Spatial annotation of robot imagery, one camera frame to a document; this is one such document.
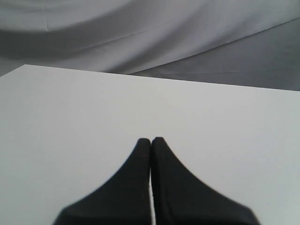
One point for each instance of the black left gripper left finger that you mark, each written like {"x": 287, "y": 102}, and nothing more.
{"x": 123, "y": 200}

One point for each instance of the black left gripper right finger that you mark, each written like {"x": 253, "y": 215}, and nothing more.
{"x": 180, "y": 198}

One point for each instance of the grey backdrop cloth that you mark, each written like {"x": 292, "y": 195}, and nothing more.
{"x": 240, "y": 42}

